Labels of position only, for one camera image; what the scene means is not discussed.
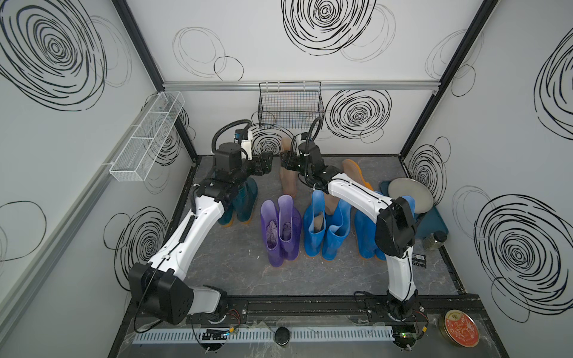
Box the small black packet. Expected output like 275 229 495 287
411 253 427 269

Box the white slotted cable duct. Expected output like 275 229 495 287
133 326 395 345

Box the dark green rain boot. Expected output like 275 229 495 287
218 203 236 228
233 178 258 223

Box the purple rain boot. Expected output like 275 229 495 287
261 200 284 267
278 195 302 261

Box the beige rain boot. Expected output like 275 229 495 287
324 159 373 216
279 137 298 198

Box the black wire basket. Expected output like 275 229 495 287
257 81 325 131

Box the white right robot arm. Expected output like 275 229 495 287
281 118 418 322

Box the grey round plate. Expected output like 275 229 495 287
388 178 434 214

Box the small glass jar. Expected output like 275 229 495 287
422 231 448 251

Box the white wire basket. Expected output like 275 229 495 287
109 92 185 182

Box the blue rain boot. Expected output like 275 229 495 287
375 195 416 258
303 190 325 257
322 200 352 261
355 210 378 260

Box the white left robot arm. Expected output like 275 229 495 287
128 119 273 325

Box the teal square tray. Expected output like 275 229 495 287
379 180 449 240

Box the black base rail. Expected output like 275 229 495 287
138 292 484 325

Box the red round tin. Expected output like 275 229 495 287
438 310 480 348

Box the black round knob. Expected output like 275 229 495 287
273 327 291 347

